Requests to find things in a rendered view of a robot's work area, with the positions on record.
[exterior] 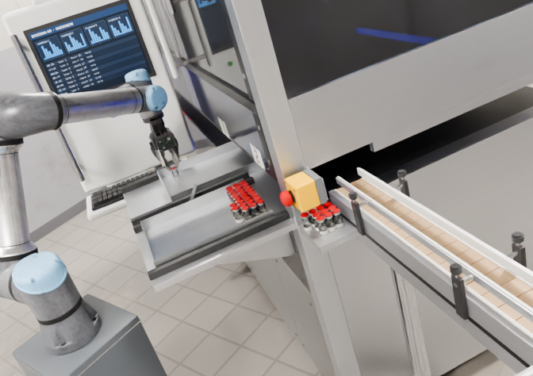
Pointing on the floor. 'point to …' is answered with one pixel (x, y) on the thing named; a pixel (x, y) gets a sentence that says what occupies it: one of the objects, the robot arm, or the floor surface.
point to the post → (285, 156)
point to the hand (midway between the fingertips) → (172, 166)
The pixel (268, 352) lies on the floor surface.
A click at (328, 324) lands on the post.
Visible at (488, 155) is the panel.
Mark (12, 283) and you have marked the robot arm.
